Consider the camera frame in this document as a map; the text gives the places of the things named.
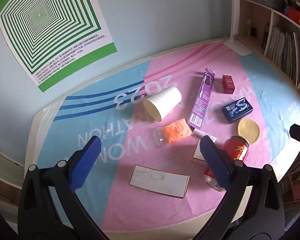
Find white desk lamp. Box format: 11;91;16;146
223;0;253;57

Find red drink can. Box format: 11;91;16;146
202;135;250;193

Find dark blue tin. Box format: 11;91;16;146
222;97;256;124

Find row of thin books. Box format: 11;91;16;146
264;26;299;85

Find assorted shelved books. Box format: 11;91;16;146
281;152;300;203

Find orange item in clear packet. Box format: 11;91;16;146
154;118;193;147

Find yellow round sponge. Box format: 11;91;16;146
237;118;261;145

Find pink and blue printed blanket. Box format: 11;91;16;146
32;39;300;233

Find red and yellow plush toy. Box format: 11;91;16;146
282;0;300;32

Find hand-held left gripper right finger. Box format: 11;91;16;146
192;135;285;240

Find purple toothbrush box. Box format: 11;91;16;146
187;67;215;128

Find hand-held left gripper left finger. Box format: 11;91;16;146
17;135;103;240

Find small white tube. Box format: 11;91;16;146
193;129;218;143

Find flat white card box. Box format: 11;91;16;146
129;165;190;199

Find white and red carton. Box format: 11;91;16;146
192;139;210;165

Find white wooden shelf unit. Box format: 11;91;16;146
231;0;300;92

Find dark red small box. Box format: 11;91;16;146
221;74;236;94

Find white paper cup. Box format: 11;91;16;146
142;86;182;121

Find green striped wall poster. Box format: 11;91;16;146
0;0;117;93

